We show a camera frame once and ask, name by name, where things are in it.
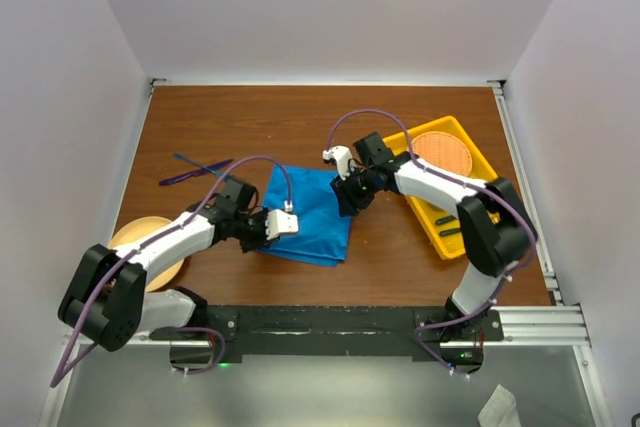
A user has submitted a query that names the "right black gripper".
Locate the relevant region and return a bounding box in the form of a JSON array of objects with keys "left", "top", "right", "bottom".
[{"left": 330, "top": 165, "right": 379, "bottom": 218}]

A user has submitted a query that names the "blue cloth napkin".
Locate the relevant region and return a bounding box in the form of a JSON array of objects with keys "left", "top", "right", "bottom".
[{"left": 260, "top": 166, "right": 351, "bottom": 267}]

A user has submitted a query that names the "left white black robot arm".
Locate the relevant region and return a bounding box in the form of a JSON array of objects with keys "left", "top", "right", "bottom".
[{"left": 58, "top": 177, "right": 275, "bottom": 352}]

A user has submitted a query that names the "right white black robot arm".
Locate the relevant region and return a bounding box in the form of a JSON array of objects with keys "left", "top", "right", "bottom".
[{"left": 322, "top": 132, "right": 538, "bottom": 340}]

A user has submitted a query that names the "purple plastic knife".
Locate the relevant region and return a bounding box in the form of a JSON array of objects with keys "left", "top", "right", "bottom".
[{"left": 158, "top": 159, "right": 233, "bottom": 187}]

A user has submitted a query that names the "orange woven coaster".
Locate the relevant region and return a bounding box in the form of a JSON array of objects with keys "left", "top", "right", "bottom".
[{"left": 411, "top": 131, "right": 473, "bottom": 177}]

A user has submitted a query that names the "yellow plastic tray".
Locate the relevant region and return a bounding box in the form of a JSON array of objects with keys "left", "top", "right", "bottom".
[{"left": 406, "top": 116, "right": 498, "bottom": 260}]

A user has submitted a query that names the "tan round plate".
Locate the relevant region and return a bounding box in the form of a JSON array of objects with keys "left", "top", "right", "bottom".
[{"left": 108, "top": 216, "right": 184, "bottom": 293}]

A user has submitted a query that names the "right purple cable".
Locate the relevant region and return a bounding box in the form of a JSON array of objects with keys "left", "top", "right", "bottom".
[{"left": 327, "top": 107, "right": 539, "bottom": 381}]

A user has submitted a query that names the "green handled utensil upper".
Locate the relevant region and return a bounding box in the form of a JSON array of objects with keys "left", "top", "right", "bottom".
[{"left": 435, "top": 215, "right": 457, "bottom": 226}]

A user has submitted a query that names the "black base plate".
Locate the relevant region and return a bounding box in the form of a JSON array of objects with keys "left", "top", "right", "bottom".
[{"left": 148, "top": 304, "right": 505, "bottom": 373}]

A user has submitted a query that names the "aluminium right rail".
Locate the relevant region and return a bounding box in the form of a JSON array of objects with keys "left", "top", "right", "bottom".
[{"left": 487, "top": 81, "right": 564, "bottom": 306}]

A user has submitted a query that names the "aluminium rail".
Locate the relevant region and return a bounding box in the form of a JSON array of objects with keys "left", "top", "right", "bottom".
[
  {"left": 62, "top": 302, "right": 591, "bottom": 347},
  {"left": 487, "top": 81, "right": 564, "bottom": 306}
]

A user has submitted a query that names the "aluminium front rail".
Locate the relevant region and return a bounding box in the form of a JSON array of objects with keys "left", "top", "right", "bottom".
[{"left": 62, "top": 302, "right": 591, "bottom": 347}]

